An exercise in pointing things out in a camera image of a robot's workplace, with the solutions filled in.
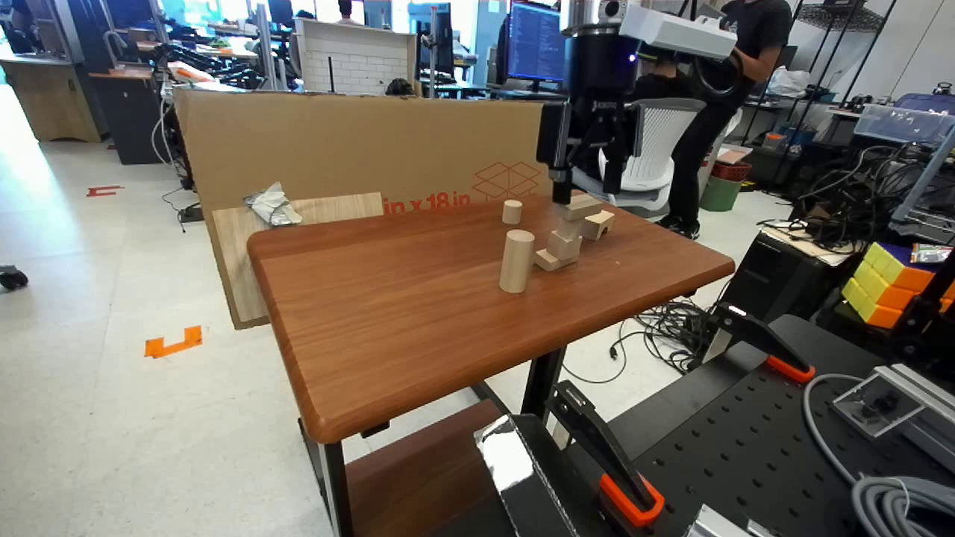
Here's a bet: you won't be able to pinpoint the shiny metal plate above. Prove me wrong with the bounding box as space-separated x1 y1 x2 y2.
473 414 541 498

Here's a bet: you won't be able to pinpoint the tall wooden cylinder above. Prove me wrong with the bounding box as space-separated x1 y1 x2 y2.
495 228 538 297

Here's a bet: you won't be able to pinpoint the small black orange clamp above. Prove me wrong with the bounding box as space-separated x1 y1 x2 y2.
710 303 819 388

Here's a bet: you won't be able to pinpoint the grey cable bundle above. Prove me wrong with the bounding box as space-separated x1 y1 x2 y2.
849 476 955 537

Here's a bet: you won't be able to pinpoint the black floor cables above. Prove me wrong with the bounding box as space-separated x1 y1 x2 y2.
564 300 722 388

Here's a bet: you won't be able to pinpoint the computer monitor blue screen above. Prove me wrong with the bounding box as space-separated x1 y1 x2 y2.
495 0 573 91

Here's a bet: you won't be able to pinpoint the large cardboard box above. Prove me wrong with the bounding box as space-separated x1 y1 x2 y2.
173 91 556 219

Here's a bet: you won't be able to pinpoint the rectangular wooden block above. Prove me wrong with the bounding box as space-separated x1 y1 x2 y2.
567 194 605 223

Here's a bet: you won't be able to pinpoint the notched wooden cube block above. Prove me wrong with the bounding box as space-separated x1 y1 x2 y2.
583 209 617 241

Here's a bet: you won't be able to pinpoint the crumpled white plastic sheet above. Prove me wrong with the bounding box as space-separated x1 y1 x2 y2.
244 179 304 229

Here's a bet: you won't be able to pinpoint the light wooden panel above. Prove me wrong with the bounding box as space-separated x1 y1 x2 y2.
209 192 388 332

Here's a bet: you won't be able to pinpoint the thin white cable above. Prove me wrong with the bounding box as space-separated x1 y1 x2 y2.
801 371 873 487

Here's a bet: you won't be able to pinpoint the white office chair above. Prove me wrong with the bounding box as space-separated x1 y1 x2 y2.
571 97 743 223

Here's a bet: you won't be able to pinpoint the upright wooden block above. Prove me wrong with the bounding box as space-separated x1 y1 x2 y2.
546 219 589 270

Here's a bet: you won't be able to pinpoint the black cabinet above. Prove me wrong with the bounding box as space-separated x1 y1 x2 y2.
88 67 173 167

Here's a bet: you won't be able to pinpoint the grey power outlet box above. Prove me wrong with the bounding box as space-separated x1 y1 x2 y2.
831 362 955 471

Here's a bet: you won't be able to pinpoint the light wooden cabinet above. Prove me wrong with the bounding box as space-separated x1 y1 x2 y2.
0 58 101 144

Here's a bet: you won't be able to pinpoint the brown wooden base board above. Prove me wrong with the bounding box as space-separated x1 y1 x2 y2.
341 396 511 537

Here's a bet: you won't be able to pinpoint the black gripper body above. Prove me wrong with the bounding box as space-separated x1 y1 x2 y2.
564 30 643 144

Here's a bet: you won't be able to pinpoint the black table frame legs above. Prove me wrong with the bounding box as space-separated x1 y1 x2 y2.
297 346 567 537

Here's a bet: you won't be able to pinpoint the white whiteboard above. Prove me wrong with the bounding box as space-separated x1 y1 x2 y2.
297 16 422 98

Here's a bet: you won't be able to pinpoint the black box case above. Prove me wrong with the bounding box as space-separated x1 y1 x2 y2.
725 234 849 323

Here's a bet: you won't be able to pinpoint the green bin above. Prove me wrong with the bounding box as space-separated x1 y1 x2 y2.
699 176 743 215

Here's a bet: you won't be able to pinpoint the small wooden wedge block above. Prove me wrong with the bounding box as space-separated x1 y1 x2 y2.
532 244 567 274

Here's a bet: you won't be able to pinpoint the large black orange clamp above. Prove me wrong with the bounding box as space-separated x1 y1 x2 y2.
546 379 668 531

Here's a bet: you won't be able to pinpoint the standing person in black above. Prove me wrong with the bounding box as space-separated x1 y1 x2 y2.
664 0 798 240

